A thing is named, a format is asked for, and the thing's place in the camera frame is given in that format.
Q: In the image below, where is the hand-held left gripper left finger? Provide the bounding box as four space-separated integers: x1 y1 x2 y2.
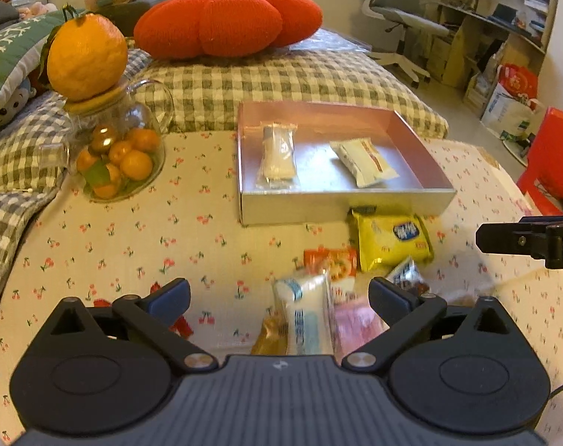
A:
38 278 219 375

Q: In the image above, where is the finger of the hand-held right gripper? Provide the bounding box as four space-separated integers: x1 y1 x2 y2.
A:
475 215 563 269

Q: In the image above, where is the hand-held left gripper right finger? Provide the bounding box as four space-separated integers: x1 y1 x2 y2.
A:
339 276 520 373

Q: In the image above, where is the small blue white candy packet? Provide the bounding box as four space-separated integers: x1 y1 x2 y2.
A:
386 256 431 298

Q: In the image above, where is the pink snack packet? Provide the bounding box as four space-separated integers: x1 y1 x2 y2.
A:
330 288 389 356

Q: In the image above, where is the yellow snack packet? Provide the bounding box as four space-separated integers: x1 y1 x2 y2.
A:
351 208 435 274

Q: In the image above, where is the orange biscuit packet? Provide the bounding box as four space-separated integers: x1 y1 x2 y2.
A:
303 248 359 289

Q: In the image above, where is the white blue snack packet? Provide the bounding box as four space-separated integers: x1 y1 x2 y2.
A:
271 273 335 356

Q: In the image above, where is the small amber snack packet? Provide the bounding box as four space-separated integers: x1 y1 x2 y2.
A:
250 313 289 356

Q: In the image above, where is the pink silver cardboard box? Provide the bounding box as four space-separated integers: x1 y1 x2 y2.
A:
236 100 458 227

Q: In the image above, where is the cherry printed cloth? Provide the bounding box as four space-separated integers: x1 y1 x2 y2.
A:
0 130 563 446

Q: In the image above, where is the red plastic chair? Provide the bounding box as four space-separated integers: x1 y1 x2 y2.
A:
516 107 563 217

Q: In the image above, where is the white blue shopping bag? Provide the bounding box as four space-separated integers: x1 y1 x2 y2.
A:
480 84 545 142

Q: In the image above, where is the cream red-striped snack packet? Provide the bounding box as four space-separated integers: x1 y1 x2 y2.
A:
329 137 400 189

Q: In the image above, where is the cluster of small oranges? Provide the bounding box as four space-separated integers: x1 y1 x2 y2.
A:
76 123 162 199

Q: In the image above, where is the red shopping bag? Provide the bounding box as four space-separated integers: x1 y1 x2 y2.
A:
497 62 540 103

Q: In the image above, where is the clear packet with white snack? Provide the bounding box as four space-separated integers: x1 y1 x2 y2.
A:
255 122 301 191

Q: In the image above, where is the glass jar with wooden lid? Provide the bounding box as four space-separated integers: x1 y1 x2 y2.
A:
40 79 175 204

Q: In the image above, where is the wooden desk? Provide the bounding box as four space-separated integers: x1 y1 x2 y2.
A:
425 0 563 56

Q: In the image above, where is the grey checked blanket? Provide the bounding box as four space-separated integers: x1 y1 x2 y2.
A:
0 49 449 261

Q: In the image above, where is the blue white plush toy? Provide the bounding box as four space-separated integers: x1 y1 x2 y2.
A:
0 77 36 127

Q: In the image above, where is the grey white office chair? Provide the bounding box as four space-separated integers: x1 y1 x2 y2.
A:
360 0 450 89

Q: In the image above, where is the large orange fruit with leaves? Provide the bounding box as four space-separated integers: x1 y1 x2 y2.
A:
40 4 129 102

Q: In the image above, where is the clear plastic bag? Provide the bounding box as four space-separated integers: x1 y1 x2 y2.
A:
274 28 372 54

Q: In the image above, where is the red tomato-shaped knitted cushion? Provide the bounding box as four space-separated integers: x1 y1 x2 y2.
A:
133 0 324 60

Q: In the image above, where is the dark grey pillow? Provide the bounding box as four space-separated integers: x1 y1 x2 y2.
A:
96 0 168 37

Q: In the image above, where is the green snowflake pillow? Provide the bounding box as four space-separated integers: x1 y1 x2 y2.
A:
0 9 85 119

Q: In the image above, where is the dark grey cushion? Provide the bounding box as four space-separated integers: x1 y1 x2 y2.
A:
0 0 21 33

